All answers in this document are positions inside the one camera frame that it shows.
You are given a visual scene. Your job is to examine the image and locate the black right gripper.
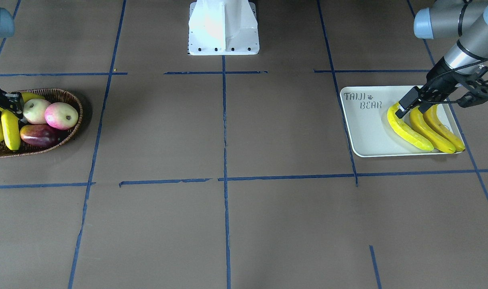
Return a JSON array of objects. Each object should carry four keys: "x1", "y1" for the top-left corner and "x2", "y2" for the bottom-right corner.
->
[{"x1": 0, "y1": 88, "x2": 27, "y2": 123}]

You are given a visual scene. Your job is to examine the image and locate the cream bear tray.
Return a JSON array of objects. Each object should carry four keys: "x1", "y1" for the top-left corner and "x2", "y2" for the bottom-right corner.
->
[{"x1": 340, "y1": 85, "x2": 444, "y2": 158}]

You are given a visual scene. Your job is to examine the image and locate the dark red apple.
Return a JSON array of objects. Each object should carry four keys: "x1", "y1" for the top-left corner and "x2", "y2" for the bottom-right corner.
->
[{"x1": 20, "y1": 124, "x2": 63, "y2": 147}]

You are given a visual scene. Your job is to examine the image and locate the woven wicker basket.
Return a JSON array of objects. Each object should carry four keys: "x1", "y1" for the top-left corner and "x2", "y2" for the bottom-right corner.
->
[{"x1": 0, "y1": 88, "x2": 84, "y2": 158}]

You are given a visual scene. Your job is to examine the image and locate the camera cable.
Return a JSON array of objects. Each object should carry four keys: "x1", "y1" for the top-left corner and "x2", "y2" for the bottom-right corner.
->
[{"x1": 425, "y1": 52, "x2": 488, "y2": 93}]

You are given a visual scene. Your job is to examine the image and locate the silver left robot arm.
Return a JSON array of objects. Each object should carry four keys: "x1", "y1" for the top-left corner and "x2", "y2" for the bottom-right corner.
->
[{"x1": 395, "y1": 0, "x2": 488, "y2": 119}]

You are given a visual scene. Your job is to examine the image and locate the yellow banana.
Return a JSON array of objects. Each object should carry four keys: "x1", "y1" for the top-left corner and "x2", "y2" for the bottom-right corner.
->
[
  {"x1": 387, "y1": 102, "x2": 435, "y2": 151},
  {"x1": 409, "y1": 107, "x2": 455, "y2": 154},
  {"x1": 423, "y1": 104, "x2": 466, "y2": 152},
  {"x1": 0, "y1": 109, "x2": 21, "y2": 151}
]

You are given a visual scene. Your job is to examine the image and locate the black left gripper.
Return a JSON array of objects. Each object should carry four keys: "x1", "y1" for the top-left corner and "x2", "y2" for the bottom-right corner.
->
[{"x1": 395, "y1": 57, "x2": 465, "y2": 119}]

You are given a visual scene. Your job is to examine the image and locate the white camera post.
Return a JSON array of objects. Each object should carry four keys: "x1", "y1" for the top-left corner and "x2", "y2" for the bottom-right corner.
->
[{"x1": 188, "y1": 0, "x2": 260, "y2": 55}]

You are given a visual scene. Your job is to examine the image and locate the pale green pink apple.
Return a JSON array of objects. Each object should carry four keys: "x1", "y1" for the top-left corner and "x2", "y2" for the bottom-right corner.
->
[{"x1": 23, "y1": 98, "x2": 51, "y2": 125}]

